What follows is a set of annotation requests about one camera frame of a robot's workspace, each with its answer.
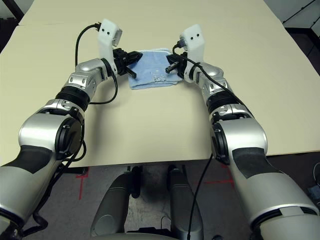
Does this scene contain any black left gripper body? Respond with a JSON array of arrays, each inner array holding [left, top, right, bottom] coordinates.
[[112, 48, 131, 76]]

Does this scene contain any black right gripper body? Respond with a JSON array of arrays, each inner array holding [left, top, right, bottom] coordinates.
[[171, 52, 189, 78]]

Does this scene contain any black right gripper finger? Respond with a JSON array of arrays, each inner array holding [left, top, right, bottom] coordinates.
[[166, 53, 180, 65], [164, 63, 180, 74]]

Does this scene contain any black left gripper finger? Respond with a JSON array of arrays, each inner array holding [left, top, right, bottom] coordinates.
[[125, 66, 138, 79], [127, 51, 144, 63]]

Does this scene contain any light blue towel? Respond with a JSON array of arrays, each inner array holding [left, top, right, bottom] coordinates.
[[127, 47, 181, 90]]

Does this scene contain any black foam floor mat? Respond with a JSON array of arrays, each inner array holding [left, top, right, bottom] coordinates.
[[0, 16, 20, 55]]

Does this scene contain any small blue floor object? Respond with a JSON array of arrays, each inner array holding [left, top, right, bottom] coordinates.
[[307, 184, 320, 201]]

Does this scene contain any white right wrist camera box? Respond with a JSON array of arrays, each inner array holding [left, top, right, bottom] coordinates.
[[178, 24, 206, 83]]

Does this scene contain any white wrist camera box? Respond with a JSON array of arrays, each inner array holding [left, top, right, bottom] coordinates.
[[178, 24, 206, 83], [96, 18, 124, 76]]

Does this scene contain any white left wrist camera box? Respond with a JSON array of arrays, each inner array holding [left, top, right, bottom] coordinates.
[[96, 18, 124, 76]]

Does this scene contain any grey desk with dark frame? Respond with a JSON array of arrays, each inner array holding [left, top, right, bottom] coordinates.
[[282, 0, 320, 66]]

